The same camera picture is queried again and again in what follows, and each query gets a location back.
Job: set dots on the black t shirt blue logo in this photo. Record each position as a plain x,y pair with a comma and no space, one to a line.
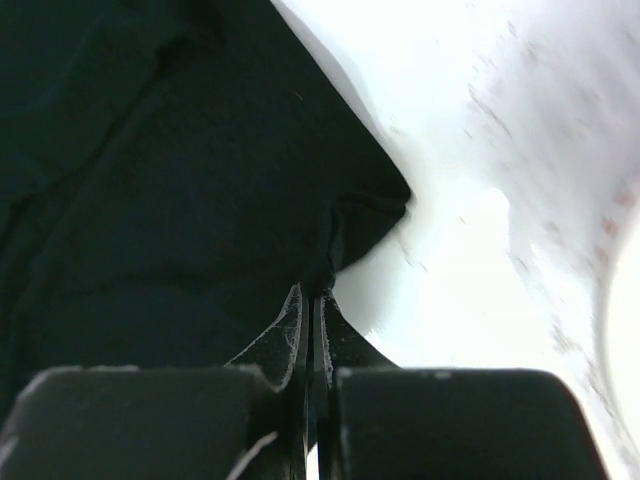
169,171

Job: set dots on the white plastic laundry basket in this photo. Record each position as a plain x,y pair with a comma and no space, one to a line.
618,316

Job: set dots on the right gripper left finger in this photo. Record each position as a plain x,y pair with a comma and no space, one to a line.
243,420

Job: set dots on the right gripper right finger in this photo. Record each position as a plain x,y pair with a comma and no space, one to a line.
379,421

